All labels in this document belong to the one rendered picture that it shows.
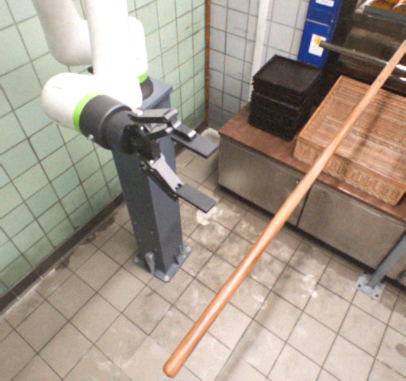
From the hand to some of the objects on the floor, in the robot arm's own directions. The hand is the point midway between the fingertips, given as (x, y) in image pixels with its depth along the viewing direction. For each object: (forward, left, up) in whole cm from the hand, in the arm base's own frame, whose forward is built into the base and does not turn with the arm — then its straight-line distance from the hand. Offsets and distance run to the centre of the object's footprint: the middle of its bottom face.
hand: (206, 178), depth 56 cm
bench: (+67, +121, -149) cm, 203 cm away
